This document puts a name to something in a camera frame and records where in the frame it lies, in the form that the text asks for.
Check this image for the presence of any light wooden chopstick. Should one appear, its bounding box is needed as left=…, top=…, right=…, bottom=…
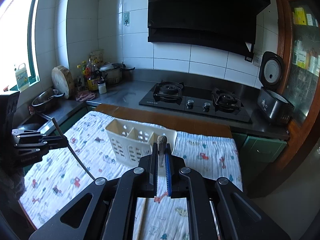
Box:
left=136, top=198, right=147, bottom=239
left=157, top=135, right=167, bottom=167

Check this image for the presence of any dark wooden chopstick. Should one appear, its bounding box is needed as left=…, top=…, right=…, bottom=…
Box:
left=51, top=118, right=95, bottom=180

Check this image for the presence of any white utensil holder caddy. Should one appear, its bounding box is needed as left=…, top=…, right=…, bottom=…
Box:
left=105, top=118, right=177, bottom=168

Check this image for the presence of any steel bowl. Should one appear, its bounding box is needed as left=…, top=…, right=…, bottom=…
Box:
left=31, top=88, right=65, bottom=113

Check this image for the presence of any printed white cotton cloth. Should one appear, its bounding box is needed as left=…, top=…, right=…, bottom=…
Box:
left=19, top=110, right=244, bottom=240

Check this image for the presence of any pink rag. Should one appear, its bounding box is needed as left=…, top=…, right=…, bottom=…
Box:
left=75, top=90, right=96, bottom=102

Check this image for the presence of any round wooden cutting board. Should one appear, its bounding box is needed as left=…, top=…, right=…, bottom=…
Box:
left=52, top=66, right=75, bottom=99

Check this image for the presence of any black gas stove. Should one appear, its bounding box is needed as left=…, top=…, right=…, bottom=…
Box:
left=139, top=81, right=251, bottom=123

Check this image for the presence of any white small jar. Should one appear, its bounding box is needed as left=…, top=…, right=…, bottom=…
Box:
left=98, top=80, right=107, bottom=94

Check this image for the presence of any soy sauce bottle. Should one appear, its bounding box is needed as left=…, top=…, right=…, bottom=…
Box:
left=86, top=59, right=100, bottom=92

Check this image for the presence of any steel pressure cooker pot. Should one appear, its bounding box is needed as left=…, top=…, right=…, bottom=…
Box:
left=99, top=62, right=135, bottom=86

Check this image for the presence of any black rice cooker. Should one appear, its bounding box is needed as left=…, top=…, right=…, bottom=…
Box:
left=257, top=51, right=294, bottom=125

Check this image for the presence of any black range hood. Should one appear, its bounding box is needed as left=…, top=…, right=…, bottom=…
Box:
left=148, top=0, right=271, bottom=59

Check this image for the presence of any wooden glass cabinet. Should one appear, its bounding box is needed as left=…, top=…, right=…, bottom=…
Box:
left=275, top=0, right=319, bottom=171

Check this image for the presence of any white wall socket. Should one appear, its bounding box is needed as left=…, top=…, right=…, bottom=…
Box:
left=253, top=52, right=262, bottom=67

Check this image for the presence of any green wall hook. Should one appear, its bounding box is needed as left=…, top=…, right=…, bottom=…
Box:
left=123, top=12, right=130, bottom=27

